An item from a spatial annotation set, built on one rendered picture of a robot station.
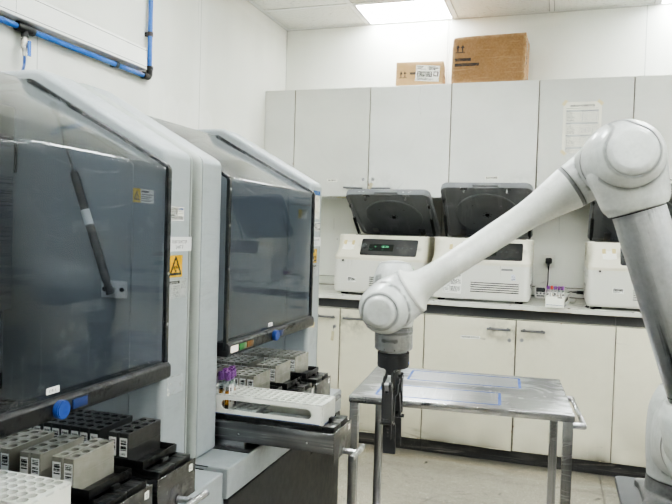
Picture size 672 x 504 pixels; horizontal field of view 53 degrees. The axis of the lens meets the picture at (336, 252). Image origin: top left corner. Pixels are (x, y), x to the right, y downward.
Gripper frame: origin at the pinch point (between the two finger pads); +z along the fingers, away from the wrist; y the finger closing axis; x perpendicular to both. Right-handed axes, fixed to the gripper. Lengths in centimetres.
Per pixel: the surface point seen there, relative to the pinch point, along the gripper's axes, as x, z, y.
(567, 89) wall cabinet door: 41, -132, -258
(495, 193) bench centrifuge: 2, -72, -251
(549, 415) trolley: 35.3, -1.1, -28.5
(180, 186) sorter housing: -41, -57, 26
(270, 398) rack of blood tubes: -29.6, -7.2, 4.0
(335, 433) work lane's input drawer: -12.1, -1.1, 6.1
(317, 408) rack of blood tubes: -17.0, -6.2, 5.1
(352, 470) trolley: -16.8, 18.7, -24.7
